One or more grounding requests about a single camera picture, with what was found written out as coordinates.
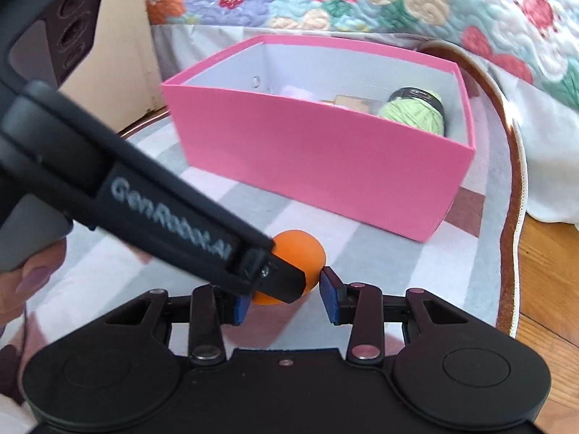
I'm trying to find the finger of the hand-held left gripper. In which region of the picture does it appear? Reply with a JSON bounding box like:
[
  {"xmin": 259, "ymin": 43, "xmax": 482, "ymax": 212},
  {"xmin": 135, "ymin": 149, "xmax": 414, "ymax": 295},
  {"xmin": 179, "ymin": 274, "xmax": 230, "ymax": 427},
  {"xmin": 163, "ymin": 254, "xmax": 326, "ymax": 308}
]
[{"xmin": 235, "ymin": 248, "xmax": 307, "ymax": 305}]

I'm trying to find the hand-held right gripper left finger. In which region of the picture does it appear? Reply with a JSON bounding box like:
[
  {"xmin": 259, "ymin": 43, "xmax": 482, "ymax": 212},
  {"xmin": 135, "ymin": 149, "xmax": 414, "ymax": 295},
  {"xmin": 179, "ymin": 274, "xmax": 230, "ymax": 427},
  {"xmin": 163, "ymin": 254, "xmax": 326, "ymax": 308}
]
[{"xmin": 105, "ymin": 281, "xmax": 252, "ymax": 363}]

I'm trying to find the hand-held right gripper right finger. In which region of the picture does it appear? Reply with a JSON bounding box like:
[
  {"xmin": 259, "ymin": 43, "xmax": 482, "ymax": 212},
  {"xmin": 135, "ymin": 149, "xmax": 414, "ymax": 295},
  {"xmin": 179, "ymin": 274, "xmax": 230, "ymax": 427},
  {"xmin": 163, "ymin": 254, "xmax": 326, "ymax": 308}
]
[{"xmin": 318, "ymin": 266, "xmax": 477, "ymax": 363}]

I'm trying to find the orange makeup sponge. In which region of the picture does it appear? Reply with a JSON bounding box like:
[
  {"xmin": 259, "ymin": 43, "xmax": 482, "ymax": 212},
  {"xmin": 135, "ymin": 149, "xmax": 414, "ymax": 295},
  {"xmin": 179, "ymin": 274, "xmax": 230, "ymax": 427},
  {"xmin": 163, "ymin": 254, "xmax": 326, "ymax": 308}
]
[{"xmin": 250, "ymin": 230, "xmax": 327, "ymax": 306}]

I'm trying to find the pink cardboard box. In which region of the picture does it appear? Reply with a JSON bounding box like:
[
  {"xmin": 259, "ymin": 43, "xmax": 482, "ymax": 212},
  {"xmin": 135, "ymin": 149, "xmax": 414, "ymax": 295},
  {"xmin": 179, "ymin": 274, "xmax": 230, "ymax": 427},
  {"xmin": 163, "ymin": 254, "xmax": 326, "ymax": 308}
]
[{"xmin": 161, "ymin": 34, "xmax": 477, "ymax": 243}]

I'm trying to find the purple plush toy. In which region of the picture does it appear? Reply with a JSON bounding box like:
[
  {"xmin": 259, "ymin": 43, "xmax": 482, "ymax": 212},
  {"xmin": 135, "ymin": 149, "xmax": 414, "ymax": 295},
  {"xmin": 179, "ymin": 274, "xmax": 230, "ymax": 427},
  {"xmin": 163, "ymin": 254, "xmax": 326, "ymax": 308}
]
[{"xmin": 279, "ymin": 84, "xmax": 318, "ymax": 103}]

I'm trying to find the gold cap foundation bottle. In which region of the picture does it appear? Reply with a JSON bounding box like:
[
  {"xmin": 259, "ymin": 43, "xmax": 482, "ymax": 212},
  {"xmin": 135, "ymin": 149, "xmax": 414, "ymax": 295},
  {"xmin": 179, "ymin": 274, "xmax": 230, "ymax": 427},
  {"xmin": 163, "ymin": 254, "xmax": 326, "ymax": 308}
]
[{"xmin": 322, "ymin": 93, "xmax": 381, "ymax": 117}]

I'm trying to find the green yarn ball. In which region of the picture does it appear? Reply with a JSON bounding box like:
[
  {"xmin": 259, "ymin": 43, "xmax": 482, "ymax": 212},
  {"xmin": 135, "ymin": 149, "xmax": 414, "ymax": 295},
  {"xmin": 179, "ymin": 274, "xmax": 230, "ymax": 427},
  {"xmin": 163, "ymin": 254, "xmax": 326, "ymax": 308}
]
[{"xmin": 377, "ymin": 88, "xmax": 447, "ymax": 137}]

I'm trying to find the person's left hand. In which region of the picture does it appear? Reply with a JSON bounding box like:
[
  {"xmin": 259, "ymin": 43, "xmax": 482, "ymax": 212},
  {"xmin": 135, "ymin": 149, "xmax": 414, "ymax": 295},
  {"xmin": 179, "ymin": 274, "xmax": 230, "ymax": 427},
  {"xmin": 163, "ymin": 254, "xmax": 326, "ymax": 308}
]
[{"xmin": 0, "ymin": 236, "xmax": 69, "ymax": 342}]

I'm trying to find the beige cabinet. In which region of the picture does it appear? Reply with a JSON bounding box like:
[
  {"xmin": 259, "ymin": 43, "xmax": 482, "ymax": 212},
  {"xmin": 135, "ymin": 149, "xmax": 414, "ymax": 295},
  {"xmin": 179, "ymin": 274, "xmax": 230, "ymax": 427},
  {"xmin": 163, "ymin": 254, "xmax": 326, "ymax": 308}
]
[{"xmin": 56, "ymin": 0, "xmax": 164, "ymax": 134}]

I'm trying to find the striped checkered rug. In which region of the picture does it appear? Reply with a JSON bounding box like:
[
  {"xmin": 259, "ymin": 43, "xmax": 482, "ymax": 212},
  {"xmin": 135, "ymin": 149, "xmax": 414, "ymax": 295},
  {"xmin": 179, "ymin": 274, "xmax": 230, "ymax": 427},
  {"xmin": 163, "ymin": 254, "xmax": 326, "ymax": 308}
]
[{"xmin": 0, "ymin": 40, "xmax": 529, "ymax": 371}]

